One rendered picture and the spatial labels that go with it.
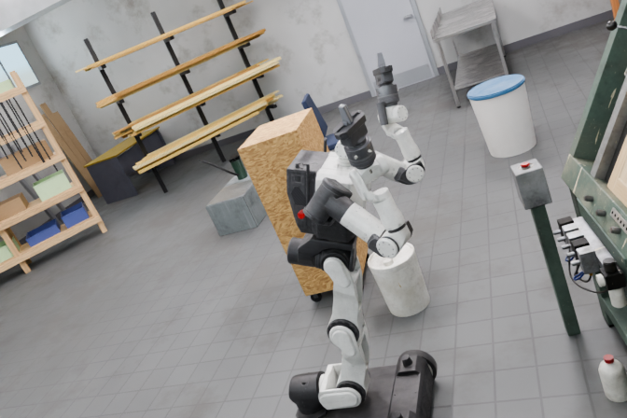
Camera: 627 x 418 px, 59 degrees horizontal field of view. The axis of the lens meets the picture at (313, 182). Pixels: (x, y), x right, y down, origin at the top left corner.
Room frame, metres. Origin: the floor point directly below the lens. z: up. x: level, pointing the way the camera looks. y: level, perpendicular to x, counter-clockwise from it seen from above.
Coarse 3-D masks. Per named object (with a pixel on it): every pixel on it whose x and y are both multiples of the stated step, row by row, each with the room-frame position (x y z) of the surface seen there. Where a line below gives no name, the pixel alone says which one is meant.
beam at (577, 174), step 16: (576, 160) 2.14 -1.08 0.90; (592, 160) 2.16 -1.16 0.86; (576, 176) 2.09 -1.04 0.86; (592, 176) 1.96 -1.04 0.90; (576, 192) 2.05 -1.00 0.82; (592, 192) 1.90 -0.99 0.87; (608, 192) 1.81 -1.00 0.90; (592, 208) 1.86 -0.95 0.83; (608, 208) 1.75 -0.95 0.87; (624, 208) 1.68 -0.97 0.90; (608, 224) 1.71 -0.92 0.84; (624, 240) 1.58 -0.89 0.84; (624, 256) 1.55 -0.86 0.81
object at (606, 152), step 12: (624, 84) 1.93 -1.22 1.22; (624, 96) 1.91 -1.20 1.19; (624, 108) 1.91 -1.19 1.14; (612, 120) 1.94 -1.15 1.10; (624, 120) 1.91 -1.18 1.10; (612, 132) 1.92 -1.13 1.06; (612, 144) 1.93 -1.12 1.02; (600, 156) 1.95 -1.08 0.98; (612, 156) 1.93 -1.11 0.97; (600, 168) 1.94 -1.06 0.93
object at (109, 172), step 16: (128, 144) 9.86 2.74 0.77; (144, 144) 10.02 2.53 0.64; (160, 144) 10.43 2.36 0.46; (96, 160) 9.46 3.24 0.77; (112, 160) 9.26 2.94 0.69; (128, 160) 9.48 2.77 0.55; (96, 176) 9.45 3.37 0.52; (112, 176) 9.33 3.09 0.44; (128, 176) 9.24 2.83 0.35; (112, 192) 9.40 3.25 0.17; (128, 192) 9.27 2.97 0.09
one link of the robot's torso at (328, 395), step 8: (328, 368) 2.28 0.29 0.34; (336, 368) 2.28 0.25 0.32; (320, 376) 2.24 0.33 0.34; (328, 376) 2.21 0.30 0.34; (336, 376) 2.27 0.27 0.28; (320, 384) 2.19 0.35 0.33; (328, 384) 2.18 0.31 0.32; (336, 384) 2.24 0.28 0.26; (320, 392) 2.14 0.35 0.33; (328, 392) 2.12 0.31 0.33; (336, 392) 2.11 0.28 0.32; (344, 392) 2.09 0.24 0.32; (352, 392) 2.08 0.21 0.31; (320, 400) 2.13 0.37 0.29; (328, 400) 2.12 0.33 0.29; (336, 400) 2.10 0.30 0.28; (344, 400) 2.09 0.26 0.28; (352, 400) 2.07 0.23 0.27; (360, 400) 2.07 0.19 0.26; (328, 408) 2.14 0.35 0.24; (336, 408) 2.12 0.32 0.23
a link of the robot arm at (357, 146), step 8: (352, 112) 1.67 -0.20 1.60; (360, 112) 1.66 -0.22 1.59; (360, 120) 1.62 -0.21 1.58; (336, 128) 1.63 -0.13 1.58; (344, 128) 1.61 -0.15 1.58; (352, 128) 1.60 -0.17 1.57; (360, 128) 1.63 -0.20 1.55; (336, 136) 1.61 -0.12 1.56; (344, 136) 1.59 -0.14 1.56; (352, 136) 1.60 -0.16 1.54; (360, 136) 1.62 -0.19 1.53; (368, 136) 1.65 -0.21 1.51; (344, 144) 1.62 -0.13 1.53; (352, 144) 1.60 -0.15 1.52; (360, 144) 1.62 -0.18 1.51; (368, 144) 1.62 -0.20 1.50; (352, 152) 1.62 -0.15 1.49; (360, 152) 1.61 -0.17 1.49; (368, 152) 1.62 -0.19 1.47; (352, 160) 1.64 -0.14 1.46; (360, 160) 1.62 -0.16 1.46
